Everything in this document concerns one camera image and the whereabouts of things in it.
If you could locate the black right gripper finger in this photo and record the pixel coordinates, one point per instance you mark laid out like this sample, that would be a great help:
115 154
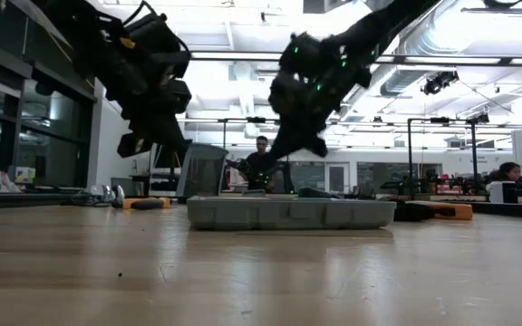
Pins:
292 142
319 147

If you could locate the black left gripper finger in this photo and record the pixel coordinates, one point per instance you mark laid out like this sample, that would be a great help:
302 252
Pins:
170 136
134 145

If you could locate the grey plastic tool case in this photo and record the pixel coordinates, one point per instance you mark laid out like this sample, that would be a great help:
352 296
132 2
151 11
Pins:
288 213

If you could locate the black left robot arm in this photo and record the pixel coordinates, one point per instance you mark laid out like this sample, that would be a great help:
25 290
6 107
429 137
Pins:
84 27

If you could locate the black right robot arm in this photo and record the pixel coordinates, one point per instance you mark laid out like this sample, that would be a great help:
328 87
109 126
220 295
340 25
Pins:
379 27

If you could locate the black background robot arm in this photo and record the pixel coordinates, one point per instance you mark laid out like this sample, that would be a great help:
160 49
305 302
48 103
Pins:
265 179

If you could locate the black computer monitor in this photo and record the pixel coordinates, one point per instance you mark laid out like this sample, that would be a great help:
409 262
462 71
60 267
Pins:
170 162

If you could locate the white glass door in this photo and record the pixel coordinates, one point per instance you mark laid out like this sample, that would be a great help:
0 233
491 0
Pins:
335 179

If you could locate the black background desk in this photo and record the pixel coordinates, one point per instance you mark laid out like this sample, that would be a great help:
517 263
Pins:
152 185

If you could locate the ceiling light strip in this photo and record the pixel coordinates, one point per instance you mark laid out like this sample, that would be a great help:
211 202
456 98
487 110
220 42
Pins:
238 56
451 60

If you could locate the black ceiling spotlights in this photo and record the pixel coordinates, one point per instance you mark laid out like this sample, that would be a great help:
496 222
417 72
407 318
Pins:
440 83

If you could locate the small white carton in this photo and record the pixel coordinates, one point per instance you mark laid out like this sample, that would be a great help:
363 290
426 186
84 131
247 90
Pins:
25 175

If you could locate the cluttered background workbench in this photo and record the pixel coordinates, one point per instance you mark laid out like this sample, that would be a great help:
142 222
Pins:
447 185

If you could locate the white box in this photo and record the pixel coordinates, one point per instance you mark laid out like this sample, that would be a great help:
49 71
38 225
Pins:
503 192

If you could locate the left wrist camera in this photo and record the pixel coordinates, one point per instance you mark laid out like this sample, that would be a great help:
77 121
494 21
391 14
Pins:
179 96

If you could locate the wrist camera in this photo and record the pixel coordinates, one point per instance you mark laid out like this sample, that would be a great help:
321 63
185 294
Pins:
179 96
288 95

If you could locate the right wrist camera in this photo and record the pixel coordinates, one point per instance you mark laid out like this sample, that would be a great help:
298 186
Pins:
288 95

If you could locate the silver ventilation duct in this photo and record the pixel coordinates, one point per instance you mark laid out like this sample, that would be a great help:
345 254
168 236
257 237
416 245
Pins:
403 81

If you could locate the black metal rig frame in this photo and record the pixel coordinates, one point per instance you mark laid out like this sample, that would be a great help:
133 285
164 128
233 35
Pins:
515 209

